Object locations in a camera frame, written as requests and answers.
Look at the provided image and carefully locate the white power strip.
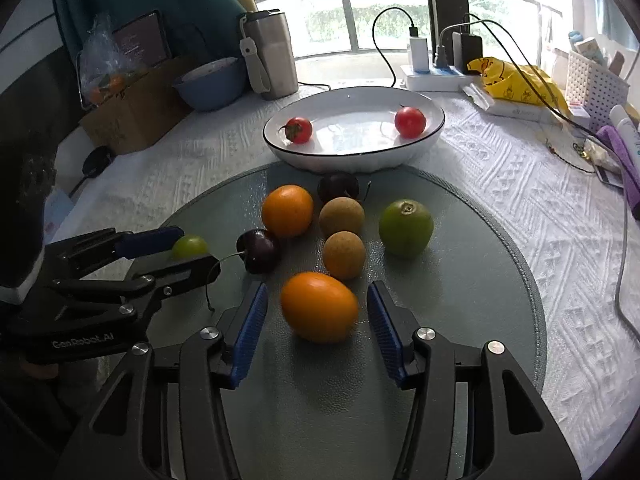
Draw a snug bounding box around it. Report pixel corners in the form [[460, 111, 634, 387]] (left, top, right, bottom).
[[400, 65, 482, 92]]

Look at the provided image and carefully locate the dark cherry with stem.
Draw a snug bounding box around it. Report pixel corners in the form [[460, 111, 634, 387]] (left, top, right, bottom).
[[204, 229, 284, 313]]

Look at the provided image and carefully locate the blue bowl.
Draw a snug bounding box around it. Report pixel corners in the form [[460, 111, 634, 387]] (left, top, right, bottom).
[[172, 58, 246, 112]]

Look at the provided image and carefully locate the stainless steel tumbler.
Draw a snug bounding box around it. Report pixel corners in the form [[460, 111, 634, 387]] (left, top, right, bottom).
[[239, 9, 298, 100]]

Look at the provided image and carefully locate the round orange kumquat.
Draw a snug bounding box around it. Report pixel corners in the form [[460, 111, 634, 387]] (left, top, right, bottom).
[[262, 184, 314, 240]]

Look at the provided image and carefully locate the white charger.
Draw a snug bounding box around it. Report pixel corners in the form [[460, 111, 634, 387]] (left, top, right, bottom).
[[409, 25, 431, 74]]

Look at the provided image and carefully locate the white ceramic plate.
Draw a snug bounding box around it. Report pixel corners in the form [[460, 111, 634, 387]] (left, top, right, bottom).
[[262, 87, 446, 174]]

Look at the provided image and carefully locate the yellow duck bag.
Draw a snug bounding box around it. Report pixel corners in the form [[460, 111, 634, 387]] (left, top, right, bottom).
[[468, 56, 568, 114]]

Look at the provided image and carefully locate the plastic bag of fruit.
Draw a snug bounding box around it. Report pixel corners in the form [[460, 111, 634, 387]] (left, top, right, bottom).
[[77, 13, 142, 106]]

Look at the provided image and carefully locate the small green lime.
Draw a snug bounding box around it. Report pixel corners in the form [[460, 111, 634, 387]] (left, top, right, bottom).
[[171, 235, 209, 261]]

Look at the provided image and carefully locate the white tissue pack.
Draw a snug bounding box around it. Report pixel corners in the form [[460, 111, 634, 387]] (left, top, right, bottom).
[[461, 84, 558, 125]]

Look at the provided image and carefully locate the oval orange kumquat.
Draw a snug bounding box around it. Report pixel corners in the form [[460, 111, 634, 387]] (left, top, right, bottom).
[[280, 272, 359, 344]]

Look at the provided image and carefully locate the small red cherry tomato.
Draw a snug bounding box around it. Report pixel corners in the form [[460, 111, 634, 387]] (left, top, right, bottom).
[[280, 116, 314, 144]]

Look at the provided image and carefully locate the large green lime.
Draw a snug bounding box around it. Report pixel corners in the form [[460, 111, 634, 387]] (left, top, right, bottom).
[[378, 198, 435, 258]]

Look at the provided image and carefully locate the black cable across table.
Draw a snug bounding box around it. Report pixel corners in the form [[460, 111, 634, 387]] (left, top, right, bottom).
[[433, 12, 640, 340]]

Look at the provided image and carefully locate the black charger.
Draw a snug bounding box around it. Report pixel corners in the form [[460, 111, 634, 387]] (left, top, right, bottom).
[[451, 32, 483, 75]]

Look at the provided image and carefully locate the cardboard box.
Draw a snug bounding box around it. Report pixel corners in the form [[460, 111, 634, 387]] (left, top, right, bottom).
[[80, 58, 195, 155]]

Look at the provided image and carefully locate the black computer mouse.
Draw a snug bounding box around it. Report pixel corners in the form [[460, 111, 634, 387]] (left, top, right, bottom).
[[68, 145, 117, 198]]

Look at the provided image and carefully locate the tablet screen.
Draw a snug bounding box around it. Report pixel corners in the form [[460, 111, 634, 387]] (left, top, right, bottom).
[[76, 10, 171, 110]]

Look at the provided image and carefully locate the white embossed tablecloth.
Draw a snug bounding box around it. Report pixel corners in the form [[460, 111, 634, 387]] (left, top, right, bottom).
[[56, 94, 639, 478]]

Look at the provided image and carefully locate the black charger cable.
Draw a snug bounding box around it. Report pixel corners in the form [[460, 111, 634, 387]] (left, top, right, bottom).
[[371, 6, 420, 88]]

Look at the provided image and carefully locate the white perforated basket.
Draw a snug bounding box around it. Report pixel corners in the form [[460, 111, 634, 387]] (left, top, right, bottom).
[[565, 52, 629, 131]]

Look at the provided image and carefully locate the purple cloth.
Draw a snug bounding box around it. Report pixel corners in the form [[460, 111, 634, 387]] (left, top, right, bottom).
[[597, 126, 640, 221]]

